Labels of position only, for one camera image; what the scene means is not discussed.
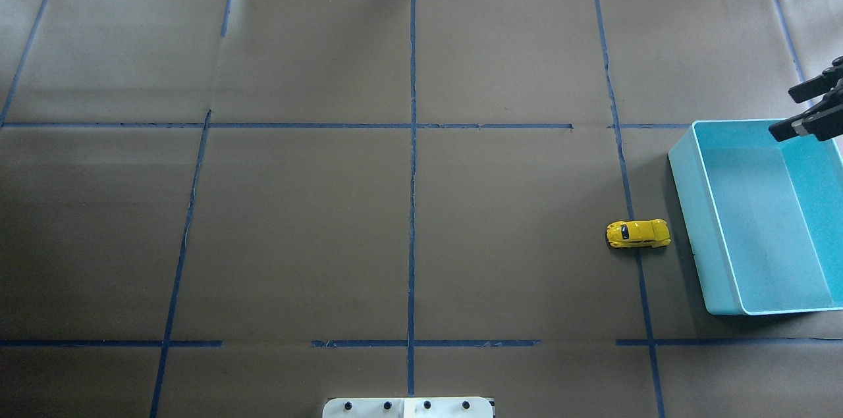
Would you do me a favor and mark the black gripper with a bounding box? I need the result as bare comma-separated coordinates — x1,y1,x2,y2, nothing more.
768,56,842,142

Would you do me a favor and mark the yellow beetle toy car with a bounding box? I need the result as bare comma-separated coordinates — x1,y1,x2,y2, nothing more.
605,218,672,248

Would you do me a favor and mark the turquoise plastic bin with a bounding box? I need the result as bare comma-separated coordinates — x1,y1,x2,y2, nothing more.
668,119,842,315

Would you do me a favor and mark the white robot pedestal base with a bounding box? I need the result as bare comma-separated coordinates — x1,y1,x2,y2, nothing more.
321,396,496,417

